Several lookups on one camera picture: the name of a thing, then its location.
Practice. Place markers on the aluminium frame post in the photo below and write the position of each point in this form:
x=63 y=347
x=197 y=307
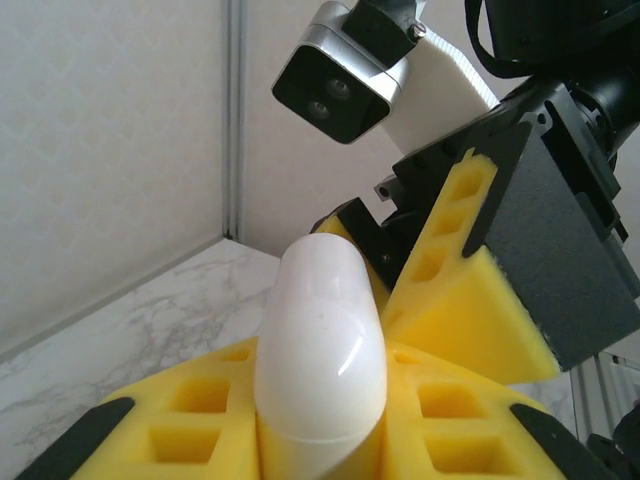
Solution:
x=233 y=125

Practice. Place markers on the pale oval earbud charging case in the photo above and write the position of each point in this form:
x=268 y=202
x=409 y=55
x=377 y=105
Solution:
x=320 y=350

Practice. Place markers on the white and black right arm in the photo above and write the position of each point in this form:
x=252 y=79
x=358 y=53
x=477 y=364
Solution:
x=620 y=445

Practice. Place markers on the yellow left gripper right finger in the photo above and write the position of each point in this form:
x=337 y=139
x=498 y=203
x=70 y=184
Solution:
x=460 y=425

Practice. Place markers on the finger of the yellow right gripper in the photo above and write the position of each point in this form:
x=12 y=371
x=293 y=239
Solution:
x=357 y=217
x=465 y=320

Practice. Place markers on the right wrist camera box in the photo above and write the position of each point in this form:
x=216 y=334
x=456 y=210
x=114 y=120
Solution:
x=340 y=100

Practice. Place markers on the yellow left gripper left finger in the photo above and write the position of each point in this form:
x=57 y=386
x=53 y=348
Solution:
x=150 y=425

